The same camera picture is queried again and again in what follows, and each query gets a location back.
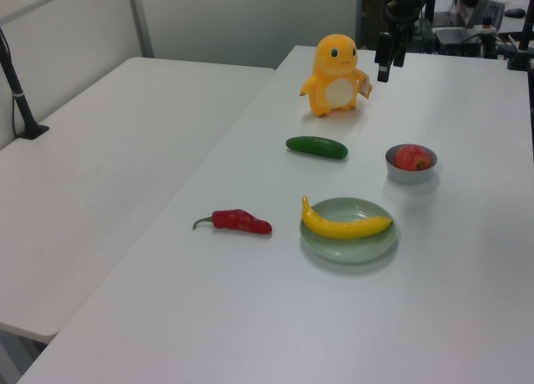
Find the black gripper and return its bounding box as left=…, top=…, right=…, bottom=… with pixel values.
left=374, top=0, right=425, bottom=84

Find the green toy cucumber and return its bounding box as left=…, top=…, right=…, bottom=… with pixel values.
left=285, top=135, right=349, bottom=161

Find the small grey metal bowl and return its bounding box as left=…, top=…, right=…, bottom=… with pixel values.
left=384, top=144, right=439, bottom=185

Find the yellow paper tag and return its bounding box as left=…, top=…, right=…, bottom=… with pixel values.
left=357, top=71, right=374, bottom=99

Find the orange dinosaur plush toy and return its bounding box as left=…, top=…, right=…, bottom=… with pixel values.
left=298, top=33, right=372, bottom=119

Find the black computer keyboard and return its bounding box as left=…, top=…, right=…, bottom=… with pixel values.
left=465, top=0, right=506, bottom=31

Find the red toy apple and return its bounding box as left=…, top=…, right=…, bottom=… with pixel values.
left=393, top=144, right=433, bottom=172

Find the yellow toy banana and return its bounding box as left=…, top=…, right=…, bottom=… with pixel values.
left=300, top=195, right=395, bottom=240

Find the light green plate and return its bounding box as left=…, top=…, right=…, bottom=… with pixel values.
left=299, top=196, right=398, bottom=265

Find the red toy chili pepper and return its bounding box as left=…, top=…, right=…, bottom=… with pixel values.
left=192, top=209, right=274, bottom=236

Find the white side table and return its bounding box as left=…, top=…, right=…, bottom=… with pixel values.
left=0, top=57, right=276, bottom=344

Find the black pole with base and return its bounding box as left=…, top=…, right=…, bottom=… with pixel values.
left=0, top=27, right=50, bottom=141

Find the black upright post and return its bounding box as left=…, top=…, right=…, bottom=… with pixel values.
left=421, top=0, right=440, bottom=55

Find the black camera stand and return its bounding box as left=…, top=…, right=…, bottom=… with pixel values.
left=506, top=0, right=534, bottom=73

